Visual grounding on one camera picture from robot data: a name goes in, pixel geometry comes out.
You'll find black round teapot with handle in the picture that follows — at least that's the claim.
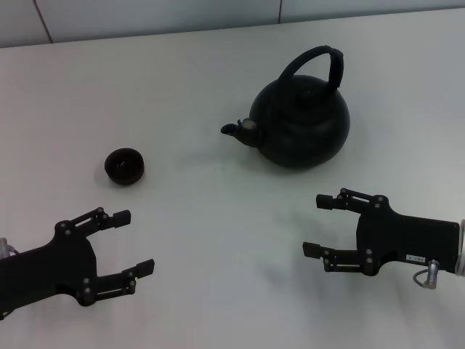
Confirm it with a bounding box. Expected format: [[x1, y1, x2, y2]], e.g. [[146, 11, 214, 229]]
[[219, 44, 352, 169]]

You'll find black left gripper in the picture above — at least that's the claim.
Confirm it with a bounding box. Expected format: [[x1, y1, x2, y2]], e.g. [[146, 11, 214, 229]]
[[0, 206, 156, 321]]

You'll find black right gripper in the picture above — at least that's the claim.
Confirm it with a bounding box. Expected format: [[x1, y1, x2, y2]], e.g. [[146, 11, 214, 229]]
[[302, 188, 461, 276]]

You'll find right gripper cable with plug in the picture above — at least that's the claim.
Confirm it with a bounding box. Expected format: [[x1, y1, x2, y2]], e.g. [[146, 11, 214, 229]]
[[412, 259, 441, 290]]

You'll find left gripper cable plug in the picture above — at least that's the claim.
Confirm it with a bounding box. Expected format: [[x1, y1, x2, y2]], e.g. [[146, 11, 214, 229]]
[[0, 238, 17, 260]]

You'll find small black teacup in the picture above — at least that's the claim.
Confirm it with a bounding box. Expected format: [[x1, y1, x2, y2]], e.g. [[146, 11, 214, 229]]
[[104, 147, 146, 187]]

